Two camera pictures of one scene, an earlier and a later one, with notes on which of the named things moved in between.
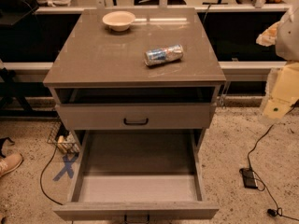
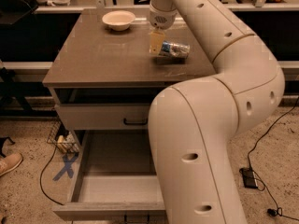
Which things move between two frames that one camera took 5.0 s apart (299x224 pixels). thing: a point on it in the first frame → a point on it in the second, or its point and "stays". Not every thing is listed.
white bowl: (119, 21) stays
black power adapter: (249, 178) stays
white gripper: (289, 37) → (162, 19)
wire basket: (63, 138) stays
